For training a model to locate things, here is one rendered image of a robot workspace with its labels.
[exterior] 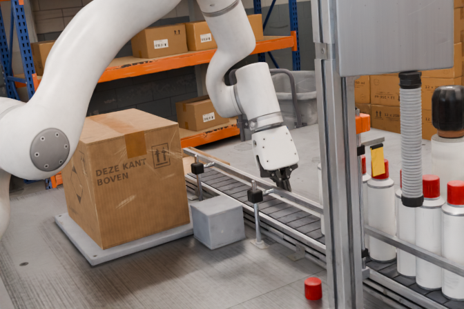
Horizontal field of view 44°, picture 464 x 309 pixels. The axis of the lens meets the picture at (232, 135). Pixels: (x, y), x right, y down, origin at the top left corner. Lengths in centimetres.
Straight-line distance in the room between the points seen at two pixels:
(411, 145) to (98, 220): 80
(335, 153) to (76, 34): 49
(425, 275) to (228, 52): 63
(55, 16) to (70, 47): 445
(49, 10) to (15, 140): 455
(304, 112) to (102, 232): 220
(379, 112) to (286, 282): 374
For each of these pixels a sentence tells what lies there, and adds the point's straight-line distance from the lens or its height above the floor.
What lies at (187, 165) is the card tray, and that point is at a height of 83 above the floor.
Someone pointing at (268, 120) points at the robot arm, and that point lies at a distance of 140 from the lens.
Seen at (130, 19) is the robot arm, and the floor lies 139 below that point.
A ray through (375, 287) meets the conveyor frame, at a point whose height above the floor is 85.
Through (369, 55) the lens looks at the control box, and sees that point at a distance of 90.
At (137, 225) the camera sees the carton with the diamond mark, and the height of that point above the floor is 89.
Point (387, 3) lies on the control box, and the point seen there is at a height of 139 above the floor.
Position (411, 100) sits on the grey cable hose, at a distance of 90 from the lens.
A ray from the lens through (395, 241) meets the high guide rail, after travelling 111.
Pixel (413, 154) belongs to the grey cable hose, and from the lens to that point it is 92.
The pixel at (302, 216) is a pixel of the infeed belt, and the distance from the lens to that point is 143.
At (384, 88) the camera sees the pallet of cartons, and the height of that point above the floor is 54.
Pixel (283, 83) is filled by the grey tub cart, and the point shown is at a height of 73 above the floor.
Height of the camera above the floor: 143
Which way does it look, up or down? 14 degrees down
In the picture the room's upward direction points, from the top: 6 degrees counter-clockwise
